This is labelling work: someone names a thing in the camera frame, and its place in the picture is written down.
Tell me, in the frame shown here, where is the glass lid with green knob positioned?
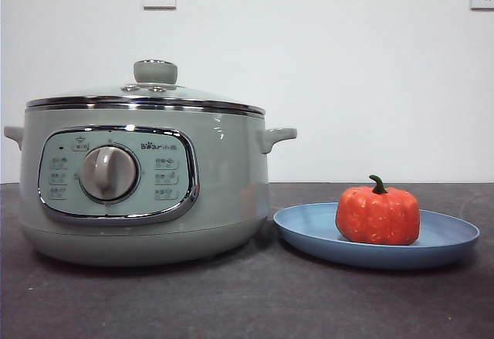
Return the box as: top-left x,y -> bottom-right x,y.
25,59 -> 267,117

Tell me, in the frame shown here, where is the orange toy pumpkin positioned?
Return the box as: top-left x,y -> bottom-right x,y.
334,174 -> 421,246

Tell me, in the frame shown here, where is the pale green electric steamer pot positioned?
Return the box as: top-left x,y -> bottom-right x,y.
3,99 -> 298,267

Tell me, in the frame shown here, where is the blue plate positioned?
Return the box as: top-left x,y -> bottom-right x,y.
272,201 -> 481,270

